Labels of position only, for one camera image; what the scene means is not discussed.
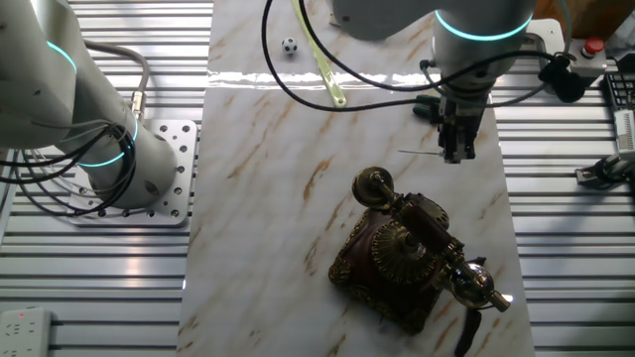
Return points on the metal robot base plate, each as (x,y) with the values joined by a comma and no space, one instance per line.
(183,149)

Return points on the black fuzzy microphone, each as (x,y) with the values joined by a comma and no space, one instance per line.
(563,79)

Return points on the metal camera mount clamp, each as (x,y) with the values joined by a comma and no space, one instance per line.
(607,171)

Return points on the mini soccer ball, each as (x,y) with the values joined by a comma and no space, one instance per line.
(290,45)

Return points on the yellow-green fly swatter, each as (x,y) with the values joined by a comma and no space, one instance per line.
(325,72)

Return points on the white power strip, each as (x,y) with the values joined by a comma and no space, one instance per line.
(22,332)

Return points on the red emergency stop button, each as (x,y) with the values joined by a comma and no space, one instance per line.
(593,62)

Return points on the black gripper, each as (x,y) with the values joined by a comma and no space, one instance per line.
(461,114)

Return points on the white crumpled sheet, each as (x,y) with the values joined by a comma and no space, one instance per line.
(624,42)

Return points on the brown cardboard box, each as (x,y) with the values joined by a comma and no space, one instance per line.
(595,15)

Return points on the green hex key set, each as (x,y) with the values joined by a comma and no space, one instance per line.
(424,111)

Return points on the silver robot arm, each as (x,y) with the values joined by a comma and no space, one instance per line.
(49,99)

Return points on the black keyboard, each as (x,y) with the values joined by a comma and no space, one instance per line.
(622,91)

